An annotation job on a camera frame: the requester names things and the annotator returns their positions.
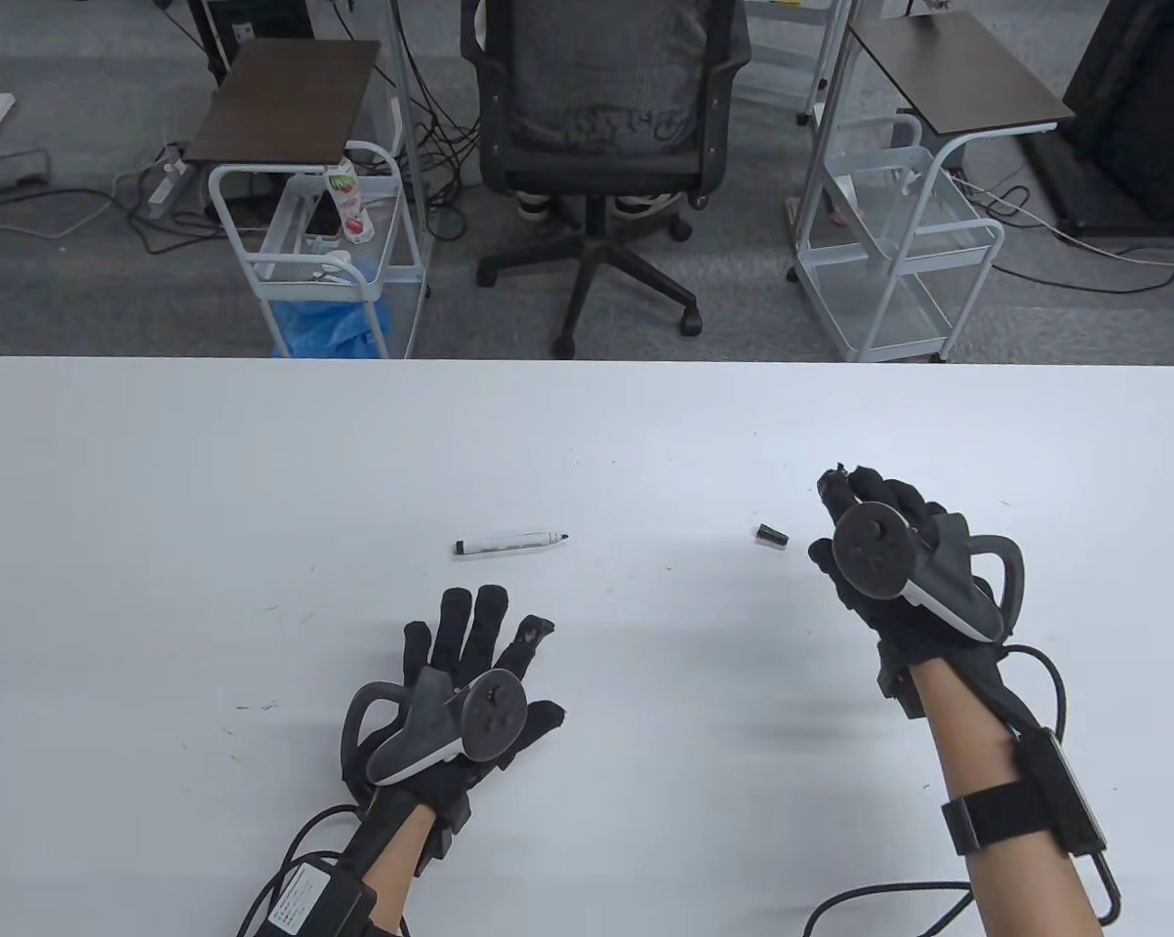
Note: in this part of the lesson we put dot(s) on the grey controller on hand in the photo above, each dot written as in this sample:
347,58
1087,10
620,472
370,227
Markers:
421,732
870,551

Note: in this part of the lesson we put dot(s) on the grey metal foot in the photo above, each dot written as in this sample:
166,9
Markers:
6,172

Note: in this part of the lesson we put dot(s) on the person's right hand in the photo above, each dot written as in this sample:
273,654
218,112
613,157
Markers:
865,485

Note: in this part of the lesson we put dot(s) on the person's right forearm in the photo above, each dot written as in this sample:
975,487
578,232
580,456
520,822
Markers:
977,742

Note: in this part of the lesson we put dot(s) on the black mesh office chair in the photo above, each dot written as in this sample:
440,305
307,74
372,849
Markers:
596,183

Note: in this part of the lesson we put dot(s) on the blue plastic bag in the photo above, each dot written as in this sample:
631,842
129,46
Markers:
323,327

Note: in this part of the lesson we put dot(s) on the black phone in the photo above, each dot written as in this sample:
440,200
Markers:
321,220

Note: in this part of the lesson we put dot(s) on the black sensor box with label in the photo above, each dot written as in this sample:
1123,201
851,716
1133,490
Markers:
313,898

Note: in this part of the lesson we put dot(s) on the person's left hand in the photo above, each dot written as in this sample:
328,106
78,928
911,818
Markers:
469,634

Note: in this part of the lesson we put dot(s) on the white power strip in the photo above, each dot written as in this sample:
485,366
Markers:
170,185

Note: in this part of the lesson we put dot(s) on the white cart with brown top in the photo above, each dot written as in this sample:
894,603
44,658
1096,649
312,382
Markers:
284,98
957,68

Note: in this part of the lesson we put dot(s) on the white marker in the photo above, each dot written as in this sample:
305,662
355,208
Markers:
508,542

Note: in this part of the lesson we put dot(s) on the black marker cap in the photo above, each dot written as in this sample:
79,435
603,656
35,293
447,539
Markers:
770,535

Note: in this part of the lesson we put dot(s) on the plain black sensor box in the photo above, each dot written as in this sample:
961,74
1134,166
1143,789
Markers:
1065,795

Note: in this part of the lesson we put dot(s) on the black cabinet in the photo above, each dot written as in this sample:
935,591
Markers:
1153,98

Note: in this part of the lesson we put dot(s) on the grey controller on left hand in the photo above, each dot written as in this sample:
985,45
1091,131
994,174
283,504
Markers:
421,732

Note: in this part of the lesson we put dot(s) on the black computer tower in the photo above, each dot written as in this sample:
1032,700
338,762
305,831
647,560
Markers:
255,20

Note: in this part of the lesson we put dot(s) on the grey controller on right hand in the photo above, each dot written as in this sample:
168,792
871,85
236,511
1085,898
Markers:
870,551

